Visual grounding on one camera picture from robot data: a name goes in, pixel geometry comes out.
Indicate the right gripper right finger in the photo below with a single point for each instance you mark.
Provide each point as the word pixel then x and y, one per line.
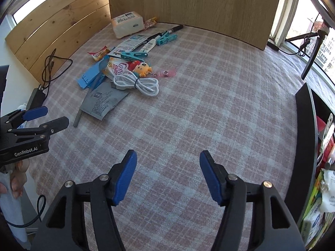
pixel 272 225

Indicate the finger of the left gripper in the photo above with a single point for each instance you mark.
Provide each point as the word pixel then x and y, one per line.
pixel 19 117
pixel 46 129

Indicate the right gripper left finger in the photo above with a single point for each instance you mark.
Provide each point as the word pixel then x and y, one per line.
pixel 63 227

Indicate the blue plastic package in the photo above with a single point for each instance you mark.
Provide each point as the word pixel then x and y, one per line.
pixel 94 76

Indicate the coffee mate sachet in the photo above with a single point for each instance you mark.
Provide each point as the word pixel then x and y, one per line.
pixel 97 56
pixel 115 66

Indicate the cartoon doll keychain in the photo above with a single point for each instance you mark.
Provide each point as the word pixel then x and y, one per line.
pixel 143 70

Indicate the teal clothespin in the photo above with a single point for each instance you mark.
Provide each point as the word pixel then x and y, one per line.
pixel 166 38
pixel 131 56

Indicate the white blue product card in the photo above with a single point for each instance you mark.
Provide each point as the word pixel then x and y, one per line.
pixel 128 45

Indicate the white cream tube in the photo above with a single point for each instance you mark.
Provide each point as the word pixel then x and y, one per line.
pixel 148 46

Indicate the orange white tissue pack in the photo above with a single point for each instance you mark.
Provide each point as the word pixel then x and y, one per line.
pixel 127 24

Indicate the black gel pen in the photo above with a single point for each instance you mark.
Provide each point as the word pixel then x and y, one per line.
pixel 169 31

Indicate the person's left hand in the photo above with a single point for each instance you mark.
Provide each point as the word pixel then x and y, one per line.
pixel 18 177

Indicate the black power adapter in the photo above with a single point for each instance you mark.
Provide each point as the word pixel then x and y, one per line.
pixel 37 99

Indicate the grey pen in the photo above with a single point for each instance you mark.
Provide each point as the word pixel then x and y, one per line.
pixel 77 119

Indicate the pine plank side board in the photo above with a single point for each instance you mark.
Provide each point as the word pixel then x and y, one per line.
pixel 56 26

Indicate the black storage box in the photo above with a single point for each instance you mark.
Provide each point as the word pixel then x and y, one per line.
pixel 309 107

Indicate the pink plaid tablecloth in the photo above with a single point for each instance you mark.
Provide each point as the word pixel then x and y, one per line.
pixel 227 97

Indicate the small red snack packet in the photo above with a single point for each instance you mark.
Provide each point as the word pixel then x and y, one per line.
pixel 150 23

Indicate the black power strip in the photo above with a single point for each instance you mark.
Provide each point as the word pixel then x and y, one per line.
pixel 272 46

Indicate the black tripod stand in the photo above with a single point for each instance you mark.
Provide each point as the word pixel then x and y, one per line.
pixel 319 31

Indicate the light oak back board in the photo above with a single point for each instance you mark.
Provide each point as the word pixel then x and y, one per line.
pixel 249 21

